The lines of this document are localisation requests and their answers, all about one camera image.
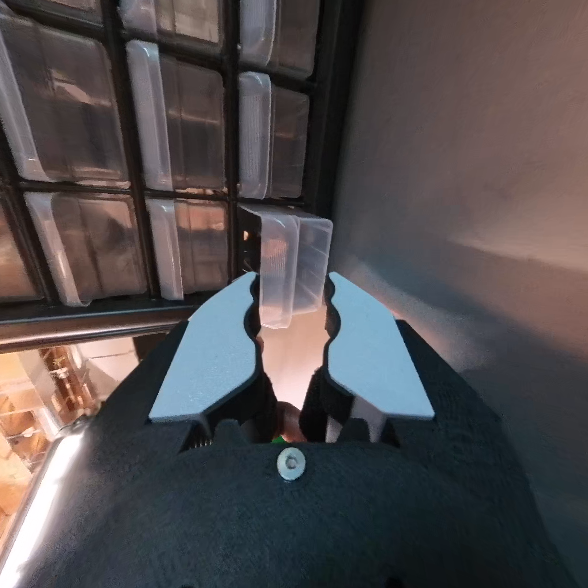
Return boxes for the rows of clear cabinet drawers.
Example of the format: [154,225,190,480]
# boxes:
[0,0,320,306]

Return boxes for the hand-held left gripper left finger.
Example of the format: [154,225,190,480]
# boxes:
[147,272,279,444]

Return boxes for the clear plastic drawer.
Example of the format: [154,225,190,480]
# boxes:
[239,204,334,329]

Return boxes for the person's left hand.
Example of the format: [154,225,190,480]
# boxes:
[277,401,304,443]

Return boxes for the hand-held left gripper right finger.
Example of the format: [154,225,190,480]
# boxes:
[323,272,436,443]

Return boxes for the black drawer cabinet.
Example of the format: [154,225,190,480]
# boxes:
[0,0,368,354]

